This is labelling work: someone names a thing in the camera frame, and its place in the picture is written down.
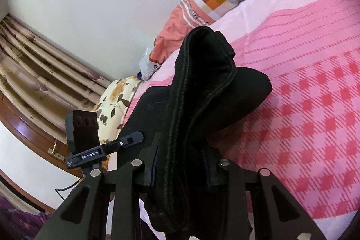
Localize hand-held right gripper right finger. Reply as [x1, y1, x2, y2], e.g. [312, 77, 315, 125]
[202, 150, 328, 240]

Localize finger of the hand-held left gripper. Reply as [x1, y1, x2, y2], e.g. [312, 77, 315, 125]
[103, 131, 145, 152]

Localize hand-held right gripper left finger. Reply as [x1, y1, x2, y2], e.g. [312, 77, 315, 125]
[34, 133, 162, 240]

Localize black pants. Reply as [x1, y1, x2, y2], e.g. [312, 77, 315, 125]
[117, 26, 273, 240]

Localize floral cream pillow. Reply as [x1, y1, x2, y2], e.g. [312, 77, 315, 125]
[94, 75, 142, 170]

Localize brown wooden furniture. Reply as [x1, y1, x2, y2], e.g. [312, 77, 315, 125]
[0, 94, 83, 181]

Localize beige floral curtain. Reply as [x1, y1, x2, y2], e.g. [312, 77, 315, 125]
[0, 15, 113, 142]

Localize purple cloth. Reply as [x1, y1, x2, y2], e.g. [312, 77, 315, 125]
[0, 195, 55, 240]

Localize salmon striped pillow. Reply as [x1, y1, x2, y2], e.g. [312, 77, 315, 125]
[139, 0, 216, 81]

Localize pink checked blanket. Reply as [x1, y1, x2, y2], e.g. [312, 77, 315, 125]
[107, 0, 360, 240]

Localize black cable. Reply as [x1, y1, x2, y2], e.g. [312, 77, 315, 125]
[54, 177, 83, 202]

